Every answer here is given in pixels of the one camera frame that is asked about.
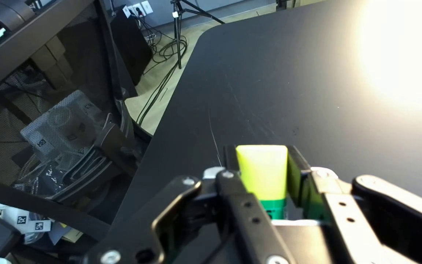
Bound black diagonal frame bar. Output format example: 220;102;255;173
0;173;113;242

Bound clear plastic bag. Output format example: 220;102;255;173
20;88;121;198

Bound black floor cables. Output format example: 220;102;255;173
135;28;189;129

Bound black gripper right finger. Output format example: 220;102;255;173
288;144;422;264

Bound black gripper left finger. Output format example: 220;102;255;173
85;144;296;264

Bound white power strip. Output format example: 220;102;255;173
122;0;156;19

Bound black computer tower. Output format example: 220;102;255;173
109;7;156;88

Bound black camera tripod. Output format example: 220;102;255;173
170;0;226;70

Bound yellow green glue stick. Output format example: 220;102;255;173
235;144;291;221

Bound papers with tag markers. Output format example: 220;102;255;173
0;195;84;246

